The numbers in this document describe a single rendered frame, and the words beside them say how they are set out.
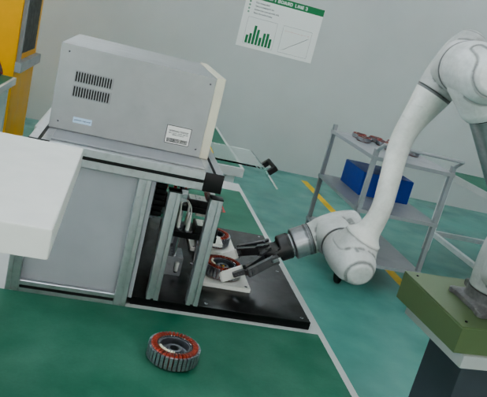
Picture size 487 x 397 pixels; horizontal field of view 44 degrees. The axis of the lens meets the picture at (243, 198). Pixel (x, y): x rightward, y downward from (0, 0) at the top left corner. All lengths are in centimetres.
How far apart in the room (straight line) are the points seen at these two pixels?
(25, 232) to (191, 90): 92
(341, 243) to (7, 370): 84
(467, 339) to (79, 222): 109
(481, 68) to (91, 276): 101
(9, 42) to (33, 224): 452
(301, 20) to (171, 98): 567
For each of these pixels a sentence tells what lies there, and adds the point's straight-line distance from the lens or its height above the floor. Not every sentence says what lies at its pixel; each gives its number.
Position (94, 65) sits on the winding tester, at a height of 128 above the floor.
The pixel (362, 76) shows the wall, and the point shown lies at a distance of 739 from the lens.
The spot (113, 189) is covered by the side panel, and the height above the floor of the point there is 103.
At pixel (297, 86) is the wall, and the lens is 716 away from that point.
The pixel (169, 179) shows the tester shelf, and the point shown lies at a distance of 140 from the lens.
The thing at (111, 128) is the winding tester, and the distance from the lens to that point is 151.
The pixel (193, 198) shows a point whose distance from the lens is 187.
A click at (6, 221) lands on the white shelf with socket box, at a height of 120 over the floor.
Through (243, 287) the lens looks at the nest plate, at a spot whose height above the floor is 78.
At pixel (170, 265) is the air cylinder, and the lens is 167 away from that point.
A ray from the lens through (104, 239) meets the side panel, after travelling 146.
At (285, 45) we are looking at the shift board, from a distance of 708.
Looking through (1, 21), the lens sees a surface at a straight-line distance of 514.
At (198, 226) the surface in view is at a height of 92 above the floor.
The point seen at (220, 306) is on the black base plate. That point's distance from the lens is 157.
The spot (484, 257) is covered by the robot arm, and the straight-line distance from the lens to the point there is 192.
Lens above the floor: 144
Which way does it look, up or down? 15 degrees down
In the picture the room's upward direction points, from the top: 15 degrees clockwise
